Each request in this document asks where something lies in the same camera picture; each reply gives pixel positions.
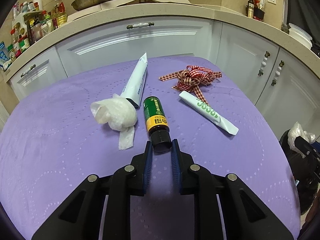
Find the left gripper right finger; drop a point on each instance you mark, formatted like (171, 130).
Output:
(224, 207)

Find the black box with snacks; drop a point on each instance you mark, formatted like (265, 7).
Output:
(258, 13)

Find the red checkered ribbon bow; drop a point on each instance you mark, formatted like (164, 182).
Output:
(191, 79)

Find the clear plastic bag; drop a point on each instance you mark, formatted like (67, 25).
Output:
(298, 131)

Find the small left drawer handle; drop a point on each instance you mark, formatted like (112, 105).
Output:
(28, 71)

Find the left cabinet door handle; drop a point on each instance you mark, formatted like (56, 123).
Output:
(263, 63)

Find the dark oil bottle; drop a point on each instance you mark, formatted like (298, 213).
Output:
(250, 8)

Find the black lined trash bin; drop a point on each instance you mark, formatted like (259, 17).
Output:
(307, 187)

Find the cabinet door handle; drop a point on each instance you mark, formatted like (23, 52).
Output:
(263, 63)
(277, 73)

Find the white tissue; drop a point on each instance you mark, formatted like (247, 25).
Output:
(120, 115)

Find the right cabinet door handle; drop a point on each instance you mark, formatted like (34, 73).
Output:
(277, 73)

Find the black curtain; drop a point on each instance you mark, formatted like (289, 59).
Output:
(305, 14)

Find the white stacked containers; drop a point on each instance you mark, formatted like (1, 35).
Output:
(300, 35)

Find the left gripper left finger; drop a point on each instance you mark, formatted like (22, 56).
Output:
(100, 206)

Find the seasoning shelf with bottles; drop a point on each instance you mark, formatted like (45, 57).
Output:
(30, 24)

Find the purple tablecloth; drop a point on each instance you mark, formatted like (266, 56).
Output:
(52, 141)

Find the long white tube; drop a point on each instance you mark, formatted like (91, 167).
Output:
(133, 89)

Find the white green tube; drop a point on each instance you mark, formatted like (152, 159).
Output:
(208, 112)

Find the cooking oil bottle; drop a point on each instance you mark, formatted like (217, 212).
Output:
(60, 13)

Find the green label bottle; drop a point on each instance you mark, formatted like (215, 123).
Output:
(157, 125)

